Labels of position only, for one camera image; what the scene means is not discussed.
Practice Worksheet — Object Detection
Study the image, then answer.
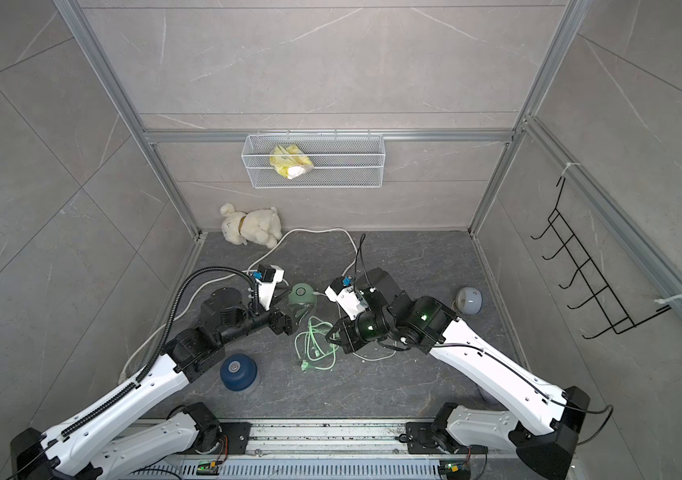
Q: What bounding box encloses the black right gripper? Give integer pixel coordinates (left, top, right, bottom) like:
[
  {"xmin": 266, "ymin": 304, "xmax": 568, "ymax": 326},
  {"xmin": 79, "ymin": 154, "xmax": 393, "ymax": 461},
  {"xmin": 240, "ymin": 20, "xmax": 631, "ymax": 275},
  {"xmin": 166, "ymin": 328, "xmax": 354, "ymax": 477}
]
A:
[{"xmin": 324, "ymin": 307, "xmax": 394, "ymax": 352}]

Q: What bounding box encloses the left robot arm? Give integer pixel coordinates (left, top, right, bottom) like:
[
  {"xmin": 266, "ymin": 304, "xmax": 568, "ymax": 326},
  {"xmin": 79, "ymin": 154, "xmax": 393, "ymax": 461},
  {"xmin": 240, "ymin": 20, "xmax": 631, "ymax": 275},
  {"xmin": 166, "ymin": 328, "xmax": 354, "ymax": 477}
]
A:
[{"xmin": 10, "ymin": 265, "xmax": 297, "ymax": 479}]

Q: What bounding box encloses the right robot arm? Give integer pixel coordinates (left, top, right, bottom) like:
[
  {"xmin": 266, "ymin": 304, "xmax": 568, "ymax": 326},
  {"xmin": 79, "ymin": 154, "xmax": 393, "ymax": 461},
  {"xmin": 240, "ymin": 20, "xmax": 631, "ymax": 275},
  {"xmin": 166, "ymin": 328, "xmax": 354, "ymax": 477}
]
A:
[{"xmin": 325, "ymin": 246, "xmax": 593, "ymax": 479}]

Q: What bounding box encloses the white plush teddy bear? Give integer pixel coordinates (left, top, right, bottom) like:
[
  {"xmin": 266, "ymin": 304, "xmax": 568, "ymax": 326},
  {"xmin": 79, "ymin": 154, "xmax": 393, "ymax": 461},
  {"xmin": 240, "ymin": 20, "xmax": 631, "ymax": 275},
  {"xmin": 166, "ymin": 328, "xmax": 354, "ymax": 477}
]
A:
[{"xmin": 220, "ymin": 203, "xmax": 282, "ymax": 249}]

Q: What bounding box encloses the yellow packet in basket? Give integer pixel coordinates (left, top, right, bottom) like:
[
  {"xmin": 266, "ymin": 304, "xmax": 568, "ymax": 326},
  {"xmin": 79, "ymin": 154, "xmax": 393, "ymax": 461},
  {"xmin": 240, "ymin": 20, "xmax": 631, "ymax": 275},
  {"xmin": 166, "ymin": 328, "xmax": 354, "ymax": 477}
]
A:
[{"xmin": 269, "ymin": 144, "xmax": 314, "ymax": 180}]

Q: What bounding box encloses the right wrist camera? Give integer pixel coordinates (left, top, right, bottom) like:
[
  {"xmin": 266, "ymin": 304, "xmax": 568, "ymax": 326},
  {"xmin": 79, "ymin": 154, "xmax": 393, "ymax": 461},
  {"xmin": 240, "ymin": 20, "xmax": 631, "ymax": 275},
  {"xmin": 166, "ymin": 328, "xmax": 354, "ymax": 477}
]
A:
[{"xmin": 324, "ymin": 277, "xmax": 369, "ymax": 320}]

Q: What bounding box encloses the thick white power cord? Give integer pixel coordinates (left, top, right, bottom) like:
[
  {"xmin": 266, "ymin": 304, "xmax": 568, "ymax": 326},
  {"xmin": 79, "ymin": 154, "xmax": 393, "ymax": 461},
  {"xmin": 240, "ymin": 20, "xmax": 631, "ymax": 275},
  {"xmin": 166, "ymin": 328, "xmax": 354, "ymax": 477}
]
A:
[{"xmin": 116, "ymin": 227, "xmax": 359, "ymax": 385}]

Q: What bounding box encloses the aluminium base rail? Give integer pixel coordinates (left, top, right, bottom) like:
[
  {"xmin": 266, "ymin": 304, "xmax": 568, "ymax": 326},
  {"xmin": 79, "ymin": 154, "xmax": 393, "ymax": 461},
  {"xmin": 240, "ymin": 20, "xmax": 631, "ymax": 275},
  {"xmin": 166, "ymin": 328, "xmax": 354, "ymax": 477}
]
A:
[{"xmin": 76, "ymin": 416, "xmax": 582, "ymax": 480}]

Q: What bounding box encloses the white wire wall basket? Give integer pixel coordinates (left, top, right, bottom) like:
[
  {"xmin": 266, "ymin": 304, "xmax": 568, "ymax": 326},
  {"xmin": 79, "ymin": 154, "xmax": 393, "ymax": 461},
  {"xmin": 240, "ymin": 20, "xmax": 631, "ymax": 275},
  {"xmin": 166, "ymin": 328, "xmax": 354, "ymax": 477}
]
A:
[{"xmin": 241, "ymin": 132, "xmax": 386, "ymax": 189}]

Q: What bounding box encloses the black wire hook rack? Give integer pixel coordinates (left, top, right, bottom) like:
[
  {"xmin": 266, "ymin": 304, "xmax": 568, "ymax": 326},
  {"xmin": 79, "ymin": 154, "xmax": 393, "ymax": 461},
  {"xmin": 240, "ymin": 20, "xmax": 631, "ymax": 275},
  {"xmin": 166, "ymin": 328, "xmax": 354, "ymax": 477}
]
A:
[{"xmin": 530, "ymin": 177, "xmax": 672, "ymax": 340}]

